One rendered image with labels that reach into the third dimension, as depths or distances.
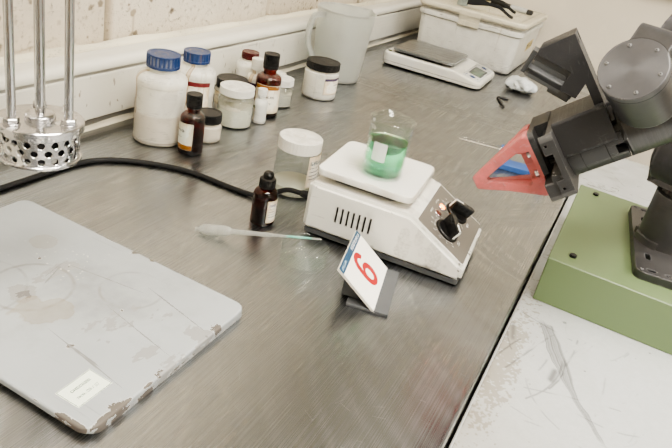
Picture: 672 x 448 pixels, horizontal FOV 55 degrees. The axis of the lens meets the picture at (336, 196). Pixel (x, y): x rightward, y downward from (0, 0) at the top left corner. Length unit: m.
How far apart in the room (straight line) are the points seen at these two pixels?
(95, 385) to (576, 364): 0.46
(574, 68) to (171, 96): 0.55
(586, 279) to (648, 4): 1.50
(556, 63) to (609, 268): 0.26
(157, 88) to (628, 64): 0.61
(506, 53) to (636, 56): 1.26
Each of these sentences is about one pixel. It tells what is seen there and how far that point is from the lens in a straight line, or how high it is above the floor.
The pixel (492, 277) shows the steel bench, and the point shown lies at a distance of 0.81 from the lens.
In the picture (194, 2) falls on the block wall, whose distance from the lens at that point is 1.20.
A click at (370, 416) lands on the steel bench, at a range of 0.57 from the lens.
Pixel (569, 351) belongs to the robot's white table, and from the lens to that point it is 0.74.
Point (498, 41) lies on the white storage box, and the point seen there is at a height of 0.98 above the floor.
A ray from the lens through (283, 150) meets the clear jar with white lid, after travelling 0.85.
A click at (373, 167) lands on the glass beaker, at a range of 0.75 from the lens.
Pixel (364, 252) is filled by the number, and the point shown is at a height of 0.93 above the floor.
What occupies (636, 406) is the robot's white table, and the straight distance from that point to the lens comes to 0.71.
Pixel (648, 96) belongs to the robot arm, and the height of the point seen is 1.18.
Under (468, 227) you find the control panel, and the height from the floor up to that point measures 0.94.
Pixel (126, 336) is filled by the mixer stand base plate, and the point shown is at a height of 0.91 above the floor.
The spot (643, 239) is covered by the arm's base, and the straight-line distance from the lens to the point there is 0.87.
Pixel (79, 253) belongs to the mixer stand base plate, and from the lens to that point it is 0.70.
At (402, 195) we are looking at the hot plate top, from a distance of 0.74.
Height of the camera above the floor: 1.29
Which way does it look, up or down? 25 degrees down
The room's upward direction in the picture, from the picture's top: 12 degrees clockwise
